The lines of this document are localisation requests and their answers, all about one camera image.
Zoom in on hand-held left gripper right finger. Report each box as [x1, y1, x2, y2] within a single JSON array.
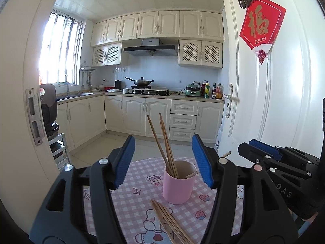
[[192, 134, 299, 244]]

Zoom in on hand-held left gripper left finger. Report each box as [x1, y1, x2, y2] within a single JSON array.
[[29, 135, 136, 244]]

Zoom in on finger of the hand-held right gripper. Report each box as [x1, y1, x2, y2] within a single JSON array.
[[248, 139, 321, 169], [238, 142, 314, 181]]

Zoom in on wooden chopstick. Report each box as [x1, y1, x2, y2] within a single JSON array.
[[147, 115, 178, 178], [160, 121, 176, 178], [184, 151, 231, 179], [159, 113, 179, 178]]

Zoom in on pink cup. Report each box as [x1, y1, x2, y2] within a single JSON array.
[[162, 161, 198, 205]]

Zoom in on pile of wooden chopsticks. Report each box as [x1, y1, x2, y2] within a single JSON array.
[[151, 199, 195, 244]]

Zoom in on white printed bag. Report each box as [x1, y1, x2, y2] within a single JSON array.
[[215, 130, 224, 153]]

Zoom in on pink checked cartoon tablecloth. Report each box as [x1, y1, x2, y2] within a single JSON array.
[[82, 156, 244, 244]]

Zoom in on white lower kitchen cabinets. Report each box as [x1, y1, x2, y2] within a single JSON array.
[[56, 95, 225, 155]]

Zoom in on metal storage rack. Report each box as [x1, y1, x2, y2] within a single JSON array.
[[48, 123, 72, 169]]

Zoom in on kitchen countertop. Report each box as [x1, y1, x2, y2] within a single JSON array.
[[56, 91, 225, 104]]

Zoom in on green electric cooker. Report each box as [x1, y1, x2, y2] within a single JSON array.
[[185, 83, 202, 97]]

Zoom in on black gas stove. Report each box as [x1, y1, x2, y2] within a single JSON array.
[[129, 88, 172, 96]]

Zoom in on steel wok with lid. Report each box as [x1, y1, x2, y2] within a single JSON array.
[[124, 77, 154, 87]]

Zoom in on steel kitchen sink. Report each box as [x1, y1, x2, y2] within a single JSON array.
[[56, 93, 95, 101]]

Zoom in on black countertop appliance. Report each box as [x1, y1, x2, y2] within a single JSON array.
[[41, 84, 58, 133]]

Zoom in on metal lock strike plate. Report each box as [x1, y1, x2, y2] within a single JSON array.
[[25, 88, 43, 146]]

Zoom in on narrow white lattice cabinet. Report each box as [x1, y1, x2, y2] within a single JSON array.
[[92, 43, 129, 67]]

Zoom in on wide white lattice cabinet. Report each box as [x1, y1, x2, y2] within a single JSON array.
[[178, 39, 223, 69]]

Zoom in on black range hood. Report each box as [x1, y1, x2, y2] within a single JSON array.
[[123, 38, 179, 57]]

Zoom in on red diamond door poster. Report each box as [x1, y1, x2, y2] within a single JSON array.
[[239, 0, 287, 65]]

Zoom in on kitchen window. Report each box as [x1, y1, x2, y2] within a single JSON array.
[[39, 10, 83, 85]]

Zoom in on row of white upper cabinets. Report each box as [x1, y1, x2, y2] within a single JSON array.
[[91, 10, 224, 47]]

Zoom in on white door with metal plate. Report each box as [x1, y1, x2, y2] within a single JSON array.
[[0, 0, 84, 199]]

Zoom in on white door with handle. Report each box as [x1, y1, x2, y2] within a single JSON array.
[[220, 0, 325, 158]]

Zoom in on metal door handle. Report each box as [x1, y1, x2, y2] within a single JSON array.
[[223, 83, 240, 119]]

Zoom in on wall-mounted utensil rack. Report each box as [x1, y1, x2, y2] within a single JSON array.
[[79, 60, 97, 72]]

